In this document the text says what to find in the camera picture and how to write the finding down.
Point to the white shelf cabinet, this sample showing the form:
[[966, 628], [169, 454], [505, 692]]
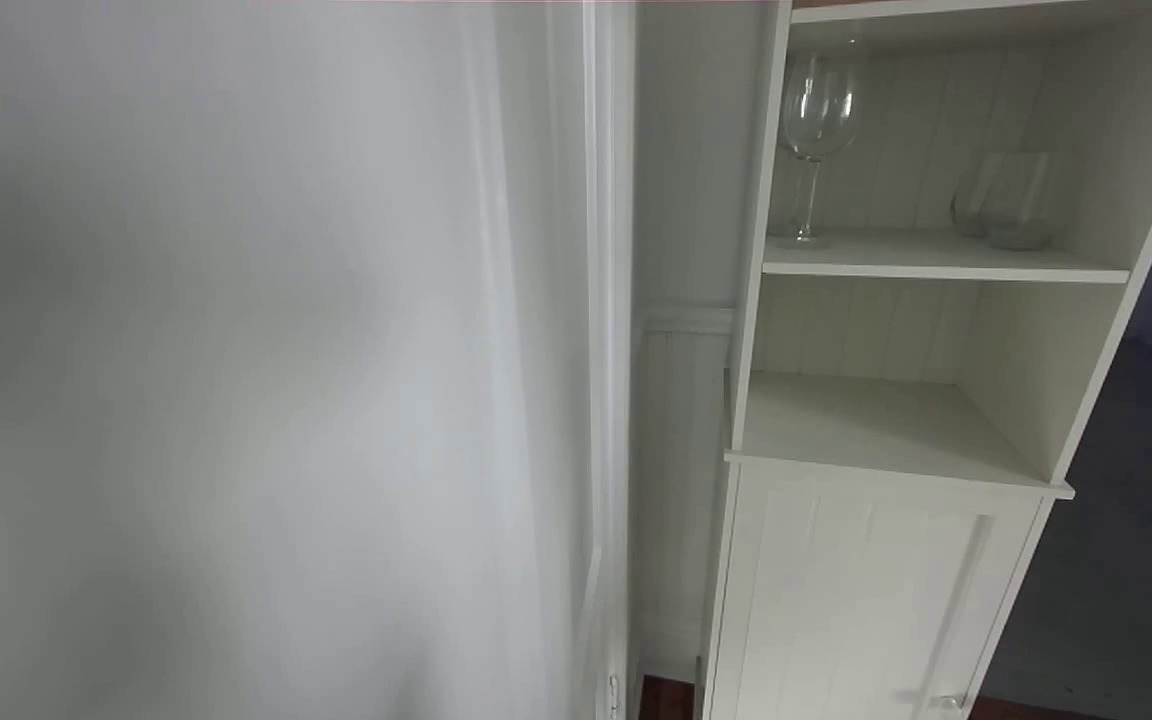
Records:
[[870, 587]]

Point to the clear wine glass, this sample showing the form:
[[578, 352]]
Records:
[[817, 115]]

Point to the clear glass tumbler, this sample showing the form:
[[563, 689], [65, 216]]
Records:
[[1007, 204]]

